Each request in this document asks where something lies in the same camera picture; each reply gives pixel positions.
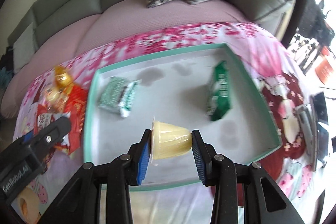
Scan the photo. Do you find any yellow jelly cup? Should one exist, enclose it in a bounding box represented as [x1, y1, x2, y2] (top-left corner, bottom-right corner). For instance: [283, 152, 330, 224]
[150, 118, 192, 166]

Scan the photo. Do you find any large red snack packet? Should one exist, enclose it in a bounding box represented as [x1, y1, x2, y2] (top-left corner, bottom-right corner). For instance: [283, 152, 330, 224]
[59, 84, 88, 155]

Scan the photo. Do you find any person's hand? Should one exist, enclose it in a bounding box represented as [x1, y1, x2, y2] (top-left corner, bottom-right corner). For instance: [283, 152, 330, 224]
[17, 187, 39, 223]

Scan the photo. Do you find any white cookie snack packet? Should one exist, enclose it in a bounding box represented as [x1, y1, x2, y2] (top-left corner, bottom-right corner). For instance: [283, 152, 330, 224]
[34, 113, 70, 135]

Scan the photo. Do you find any green milk carton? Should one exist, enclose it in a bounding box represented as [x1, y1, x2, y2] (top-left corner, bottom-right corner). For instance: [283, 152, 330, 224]
[207, 61, 231, 121]

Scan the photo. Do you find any green silver snack packet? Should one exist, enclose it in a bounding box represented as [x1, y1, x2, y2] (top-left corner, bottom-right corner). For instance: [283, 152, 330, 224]
[98, 77, 141, 118]

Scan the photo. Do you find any teal rimmed white tray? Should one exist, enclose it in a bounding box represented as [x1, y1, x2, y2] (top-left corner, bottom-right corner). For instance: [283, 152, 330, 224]
[83, 43, 283, 192]

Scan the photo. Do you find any beige orange cake packet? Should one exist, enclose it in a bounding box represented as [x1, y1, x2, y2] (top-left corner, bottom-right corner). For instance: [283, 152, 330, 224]
[43, 85, 69, 113]

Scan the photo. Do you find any yellow orange candy wrapper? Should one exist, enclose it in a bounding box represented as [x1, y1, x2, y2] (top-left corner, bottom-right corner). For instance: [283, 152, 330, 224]
[54, 65, 73, 90]

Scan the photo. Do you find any pale grey cushion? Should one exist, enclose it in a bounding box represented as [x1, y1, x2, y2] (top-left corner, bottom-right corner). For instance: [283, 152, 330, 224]
[13, 23, 38, 74]

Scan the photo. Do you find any pink textured seat cover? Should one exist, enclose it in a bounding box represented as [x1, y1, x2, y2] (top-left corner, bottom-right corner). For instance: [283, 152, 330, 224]
[0, 0, 253, 119]

